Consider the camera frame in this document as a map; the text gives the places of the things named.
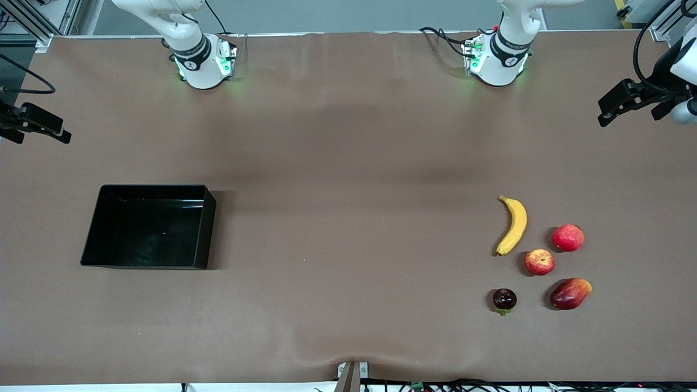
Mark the black plastic box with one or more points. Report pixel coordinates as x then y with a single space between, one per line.
147 228

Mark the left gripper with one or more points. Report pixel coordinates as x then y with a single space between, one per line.
661 74

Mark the yellow banana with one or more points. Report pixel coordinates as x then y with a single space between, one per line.
517 223

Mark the aluminium profile frame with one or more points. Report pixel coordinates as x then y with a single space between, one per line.
672 22
32 19

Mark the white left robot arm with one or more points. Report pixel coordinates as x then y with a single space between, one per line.
503 65

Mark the green terminal connector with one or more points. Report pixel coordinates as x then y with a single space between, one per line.
417 386

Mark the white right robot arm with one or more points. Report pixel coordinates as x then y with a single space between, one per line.
199 68

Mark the dark purple mangosteen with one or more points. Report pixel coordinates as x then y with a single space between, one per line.
505 299

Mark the red yellow striped apple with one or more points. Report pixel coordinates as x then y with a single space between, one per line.
539 262

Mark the plain red round fruit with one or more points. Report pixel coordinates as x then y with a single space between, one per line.
568 238

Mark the brown table cover mat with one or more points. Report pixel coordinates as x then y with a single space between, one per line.
348 163

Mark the red orange mango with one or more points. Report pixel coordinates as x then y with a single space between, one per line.
569 294

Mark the metal clamp bracket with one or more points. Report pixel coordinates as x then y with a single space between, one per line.
351 373

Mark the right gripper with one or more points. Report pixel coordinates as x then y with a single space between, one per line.
6 119

